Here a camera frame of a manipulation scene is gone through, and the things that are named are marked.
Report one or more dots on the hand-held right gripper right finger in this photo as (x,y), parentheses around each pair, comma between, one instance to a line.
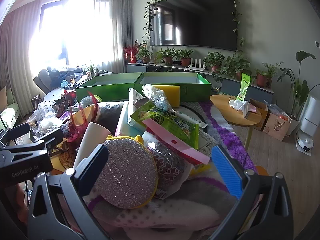
(226,170)

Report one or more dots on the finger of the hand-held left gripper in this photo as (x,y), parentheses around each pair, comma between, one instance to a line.
(17,133)
(53,137)

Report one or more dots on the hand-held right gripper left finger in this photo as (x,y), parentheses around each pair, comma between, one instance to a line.
(96,165)

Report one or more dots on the silver glitter scrubber pad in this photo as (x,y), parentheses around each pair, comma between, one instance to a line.
(127,175)

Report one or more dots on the steel wool packet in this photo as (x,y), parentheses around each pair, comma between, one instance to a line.
(172,162)

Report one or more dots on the green cardboard box base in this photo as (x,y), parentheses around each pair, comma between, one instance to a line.
(190,87)

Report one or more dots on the clear plastic containers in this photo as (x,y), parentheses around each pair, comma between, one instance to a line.
(46,120)

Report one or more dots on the red feather toy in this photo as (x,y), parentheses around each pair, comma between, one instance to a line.
(75,130)

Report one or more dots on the green sofa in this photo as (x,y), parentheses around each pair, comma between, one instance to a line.
(6,112)

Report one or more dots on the woven yellow mat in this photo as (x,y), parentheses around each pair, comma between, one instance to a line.
(63,161)

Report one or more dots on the yellow barcode packet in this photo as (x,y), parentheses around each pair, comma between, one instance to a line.
(198,168)

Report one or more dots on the white cardboard box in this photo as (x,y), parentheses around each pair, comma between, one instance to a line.
(92,137)

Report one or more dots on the white printed packet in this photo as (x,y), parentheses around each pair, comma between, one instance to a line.
(208,143)

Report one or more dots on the orange stool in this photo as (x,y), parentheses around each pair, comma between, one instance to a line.
(261,171)

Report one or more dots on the purple white printed blanket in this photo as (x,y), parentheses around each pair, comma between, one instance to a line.
(200,195)

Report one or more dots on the yellow cloth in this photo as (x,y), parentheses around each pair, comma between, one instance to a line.
(83,115)

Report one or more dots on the round coffee table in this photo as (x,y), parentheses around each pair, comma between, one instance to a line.
(56,95)

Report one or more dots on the silver mesh ball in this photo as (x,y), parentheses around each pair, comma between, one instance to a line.
(87,102)

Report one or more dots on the grey armchair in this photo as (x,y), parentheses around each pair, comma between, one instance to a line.
(47,80)

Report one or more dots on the round wooden side table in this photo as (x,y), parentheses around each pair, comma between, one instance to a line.
(225,110)

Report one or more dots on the white stand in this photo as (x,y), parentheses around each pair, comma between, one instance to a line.
(246,110)

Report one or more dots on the brown paper bag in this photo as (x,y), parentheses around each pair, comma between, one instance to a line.
(277,127)

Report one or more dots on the pink cloth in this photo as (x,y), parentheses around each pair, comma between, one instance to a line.
(253,108)

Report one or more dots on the white gloves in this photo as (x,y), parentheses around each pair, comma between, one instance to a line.
(236,103)

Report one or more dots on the brown cardboard box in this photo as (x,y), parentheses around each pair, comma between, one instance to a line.
(261,110)

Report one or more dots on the green snack packet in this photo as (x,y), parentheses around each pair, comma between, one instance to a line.
(172,125)

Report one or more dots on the white paper packet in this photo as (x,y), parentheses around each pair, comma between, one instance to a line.
(136,100)

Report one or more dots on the small spider plant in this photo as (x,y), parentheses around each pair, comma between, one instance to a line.
(91,70)

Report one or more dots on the clear plastic bag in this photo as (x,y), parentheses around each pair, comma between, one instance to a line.
(275,108)

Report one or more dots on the white robot vacuum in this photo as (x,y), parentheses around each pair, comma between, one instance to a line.
(305,143)

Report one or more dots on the grey television cabinet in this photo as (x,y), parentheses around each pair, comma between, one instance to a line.
(235,86)

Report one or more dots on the tall green packet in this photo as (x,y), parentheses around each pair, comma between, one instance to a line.
(243,87)

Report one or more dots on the clear plastic wrapped bundle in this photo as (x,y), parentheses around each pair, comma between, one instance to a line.
(156,96)

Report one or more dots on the yellow sponge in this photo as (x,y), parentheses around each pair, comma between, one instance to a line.
(170,93)

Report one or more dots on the white air purifier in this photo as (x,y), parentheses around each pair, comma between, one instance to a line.
(311,112)

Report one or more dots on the window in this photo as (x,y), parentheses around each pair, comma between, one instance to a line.
(52,30)

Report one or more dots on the tall leafy floor plant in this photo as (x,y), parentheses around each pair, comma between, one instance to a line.
(298,90)

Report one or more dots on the row of potted plants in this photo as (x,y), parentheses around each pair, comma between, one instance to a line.
(215,62)

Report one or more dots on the white router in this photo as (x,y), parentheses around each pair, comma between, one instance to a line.
(196,65)

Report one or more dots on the red flower vase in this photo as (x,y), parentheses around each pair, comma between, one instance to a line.
(131,52)

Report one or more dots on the grey window curtains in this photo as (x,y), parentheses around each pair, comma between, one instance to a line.
(120,30)

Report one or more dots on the wall television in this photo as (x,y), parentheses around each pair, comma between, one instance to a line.
(195,20)

